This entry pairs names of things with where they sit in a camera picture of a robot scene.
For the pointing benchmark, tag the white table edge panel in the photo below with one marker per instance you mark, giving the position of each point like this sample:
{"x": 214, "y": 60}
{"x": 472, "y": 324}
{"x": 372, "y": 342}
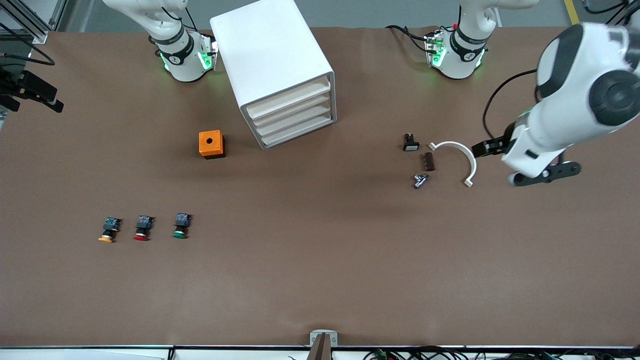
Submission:
{"x": 75, "y": 354}

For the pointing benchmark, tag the orange button enclosure box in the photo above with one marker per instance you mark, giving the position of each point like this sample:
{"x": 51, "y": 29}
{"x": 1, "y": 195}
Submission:
{"x": 210, "y": 142}

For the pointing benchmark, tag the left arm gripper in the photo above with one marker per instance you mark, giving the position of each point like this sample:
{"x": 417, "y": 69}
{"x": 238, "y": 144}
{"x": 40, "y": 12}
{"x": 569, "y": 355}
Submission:
{"x": 502, "y": 144}

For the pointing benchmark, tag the red push button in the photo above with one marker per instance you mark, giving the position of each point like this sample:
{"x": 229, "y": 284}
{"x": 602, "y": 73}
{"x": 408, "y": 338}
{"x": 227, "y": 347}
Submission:
{"x": 144, "y": 225}

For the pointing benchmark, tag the aluminium frame profile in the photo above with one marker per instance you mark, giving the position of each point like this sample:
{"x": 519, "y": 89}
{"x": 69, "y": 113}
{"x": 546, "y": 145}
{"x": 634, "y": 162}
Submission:
{"x": 30, "y": 20}

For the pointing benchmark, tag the green push button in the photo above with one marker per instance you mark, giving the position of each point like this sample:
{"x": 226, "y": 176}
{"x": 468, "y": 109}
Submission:
{"x": 182, "y": 222}

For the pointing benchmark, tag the brown terminal block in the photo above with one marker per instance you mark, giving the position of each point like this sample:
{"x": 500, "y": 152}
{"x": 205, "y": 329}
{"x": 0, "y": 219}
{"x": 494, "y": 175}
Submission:
{"x": 428, "y": 162}

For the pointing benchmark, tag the brown table cover sheet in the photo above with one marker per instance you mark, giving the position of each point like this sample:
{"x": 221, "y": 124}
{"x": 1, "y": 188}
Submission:
{"x": 320, "y": 260}

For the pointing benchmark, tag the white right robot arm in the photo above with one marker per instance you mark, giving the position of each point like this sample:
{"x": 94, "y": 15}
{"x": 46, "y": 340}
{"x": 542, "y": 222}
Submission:
{"x": 180, "y": 55}

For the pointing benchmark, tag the yellow push button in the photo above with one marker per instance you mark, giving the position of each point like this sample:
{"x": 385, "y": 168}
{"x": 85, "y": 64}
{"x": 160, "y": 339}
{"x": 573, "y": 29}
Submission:
{"x": 110, "y": 226}

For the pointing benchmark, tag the small metal connector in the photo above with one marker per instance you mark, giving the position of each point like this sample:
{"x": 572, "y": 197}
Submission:
{"x": 420, "y": 181}

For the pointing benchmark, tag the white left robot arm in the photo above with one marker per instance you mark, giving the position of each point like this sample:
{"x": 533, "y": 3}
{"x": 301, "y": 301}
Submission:
{"x": 575, "y": 75}

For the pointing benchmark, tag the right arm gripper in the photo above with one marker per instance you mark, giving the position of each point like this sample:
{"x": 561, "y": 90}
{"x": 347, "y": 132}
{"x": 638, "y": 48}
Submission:
{"x": 21, "y": 86}

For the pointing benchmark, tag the white curved bracket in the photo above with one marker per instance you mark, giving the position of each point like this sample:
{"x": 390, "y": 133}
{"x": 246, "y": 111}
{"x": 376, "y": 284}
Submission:
{"x": 452, "y": 144}

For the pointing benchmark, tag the black switch with white face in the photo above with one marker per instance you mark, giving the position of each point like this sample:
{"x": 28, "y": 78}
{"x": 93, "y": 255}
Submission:
{"x": 411, "y": 145}

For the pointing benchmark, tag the yellow floor tape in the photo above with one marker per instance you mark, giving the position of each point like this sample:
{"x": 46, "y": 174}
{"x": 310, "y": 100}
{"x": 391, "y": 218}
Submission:
{"x": 571, "y": 12}

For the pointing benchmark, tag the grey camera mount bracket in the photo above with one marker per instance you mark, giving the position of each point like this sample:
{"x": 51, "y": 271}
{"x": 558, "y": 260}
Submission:
{"x": 314, "y": 340}

